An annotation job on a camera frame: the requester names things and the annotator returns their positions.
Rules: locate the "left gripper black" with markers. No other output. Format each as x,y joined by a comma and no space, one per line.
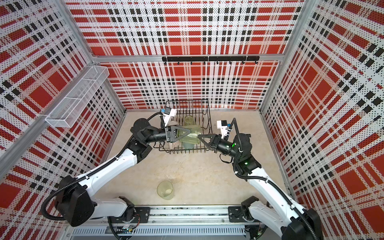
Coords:
170,131

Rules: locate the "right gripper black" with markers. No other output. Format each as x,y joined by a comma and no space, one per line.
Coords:
214,143

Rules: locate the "green patterned glass cup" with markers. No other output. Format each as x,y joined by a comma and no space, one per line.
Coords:
189,121

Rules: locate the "black wire dish rack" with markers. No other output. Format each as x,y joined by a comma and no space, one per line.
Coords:
195,119

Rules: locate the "pale green glass cup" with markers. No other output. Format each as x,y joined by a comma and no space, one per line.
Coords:
165,190

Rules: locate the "pink mug purple inside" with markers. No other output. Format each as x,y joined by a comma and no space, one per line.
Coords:
173,146

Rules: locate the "teal textured glass cup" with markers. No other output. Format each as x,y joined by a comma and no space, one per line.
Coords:
190,146

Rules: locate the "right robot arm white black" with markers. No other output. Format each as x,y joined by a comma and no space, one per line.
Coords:
283,215

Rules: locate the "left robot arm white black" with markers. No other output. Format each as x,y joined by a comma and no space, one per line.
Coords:
74,200

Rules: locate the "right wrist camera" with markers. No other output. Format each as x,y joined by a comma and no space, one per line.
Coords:
224,128

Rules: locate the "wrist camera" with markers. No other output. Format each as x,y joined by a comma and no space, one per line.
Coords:
224,128
168,114

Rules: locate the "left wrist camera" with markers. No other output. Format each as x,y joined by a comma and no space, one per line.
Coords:
168,114

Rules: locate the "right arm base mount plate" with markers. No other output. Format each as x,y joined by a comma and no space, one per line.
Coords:
240,214

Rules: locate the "black wall hook rail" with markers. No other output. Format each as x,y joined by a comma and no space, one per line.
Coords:
211,59

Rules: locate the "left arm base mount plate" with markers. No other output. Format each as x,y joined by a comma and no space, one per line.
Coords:
132,216

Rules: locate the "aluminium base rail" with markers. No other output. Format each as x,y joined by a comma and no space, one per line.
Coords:
171,221

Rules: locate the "white mesh wall basket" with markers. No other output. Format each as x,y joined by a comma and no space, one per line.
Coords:
69,109

